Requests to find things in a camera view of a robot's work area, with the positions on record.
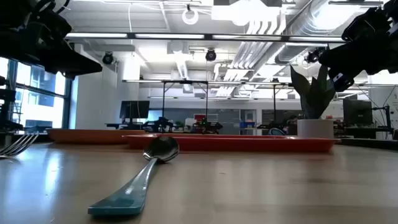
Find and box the red plastic tray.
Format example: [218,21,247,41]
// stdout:
[122,133,341,154]

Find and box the black background workstation frame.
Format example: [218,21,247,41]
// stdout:
[161,80,209,127]

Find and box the pink round plate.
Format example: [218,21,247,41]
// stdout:
[46,128,147,145]

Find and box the white plant pot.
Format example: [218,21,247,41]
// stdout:
[297,119,335,139]

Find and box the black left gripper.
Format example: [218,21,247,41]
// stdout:
[0,0,103,80]

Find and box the green leafy plant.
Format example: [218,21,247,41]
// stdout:
[289,64,336,121]

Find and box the white hanging ring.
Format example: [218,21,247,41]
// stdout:
[182,8,200,26]

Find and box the black computer monitor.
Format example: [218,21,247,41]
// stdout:
[119,100,150,124]
[343,98,373,126]

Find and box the fork with orange handle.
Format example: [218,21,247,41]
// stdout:
[0,133,40,159]

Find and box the black overhead light bar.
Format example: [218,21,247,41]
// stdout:
[65,32,346,43]

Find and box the spoon with teal handle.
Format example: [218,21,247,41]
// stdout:
[87,136,180,217]

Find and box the silver ventilation duct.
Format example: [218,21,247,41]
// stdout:
[275,0,346,65]

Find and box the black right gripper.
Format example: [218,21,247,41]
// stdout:
[318,0,398,93]

